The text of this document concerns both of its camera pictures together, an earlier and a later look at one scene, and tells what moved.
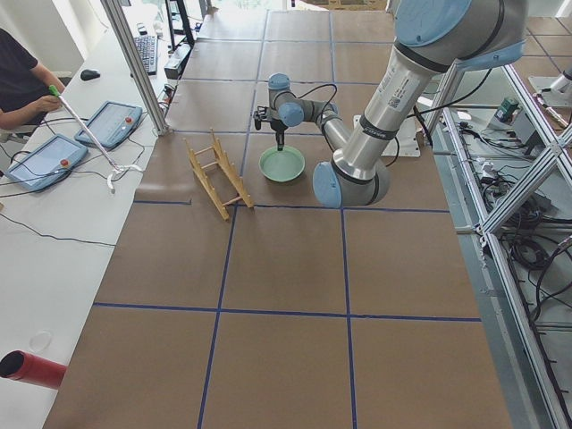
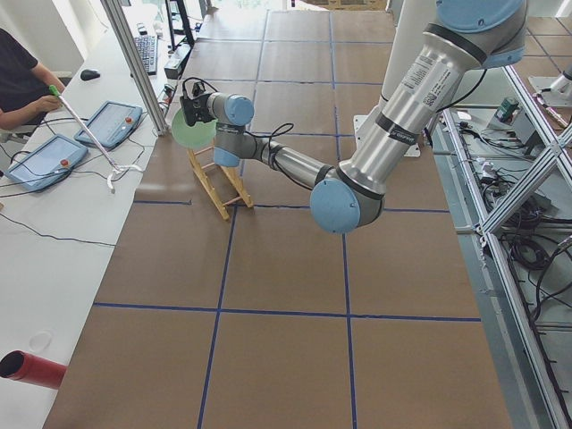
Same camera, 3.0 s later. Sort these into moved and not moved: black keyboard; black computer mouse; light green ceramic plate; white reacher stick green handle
Moved: light green ceramic plate
Not moved: black keyboard; black computer mouse; white reacher stick green handle
